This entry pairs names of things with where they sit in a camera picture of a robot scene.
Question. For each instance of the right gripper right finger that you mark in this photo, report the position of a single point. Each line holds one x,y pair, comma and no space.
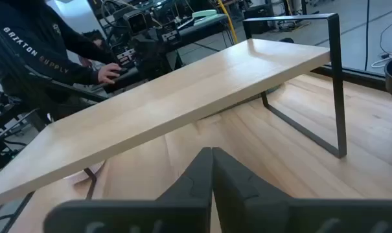
254,210

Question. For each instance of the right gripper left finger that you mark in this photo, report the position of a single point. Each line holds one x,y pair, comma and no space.
169,213

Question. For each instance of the wooden shelf with black frame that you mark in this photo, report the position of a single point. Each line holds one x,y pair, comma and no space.
182,97

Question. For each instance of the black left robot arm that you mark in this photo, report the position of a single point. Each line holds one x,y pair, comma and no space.
150,55

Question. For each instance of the person's hand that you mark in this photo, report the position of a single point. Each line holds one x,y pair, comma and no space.
108,73

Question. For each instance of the black desk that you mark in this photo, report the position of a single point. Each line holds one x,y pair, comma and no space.
208,29

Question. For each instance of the person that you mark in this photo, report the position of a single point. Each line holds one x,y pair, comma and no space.
37,39

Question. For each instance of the black aluminium table frame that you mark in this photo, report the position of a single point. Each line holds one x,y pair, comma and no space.
361,77

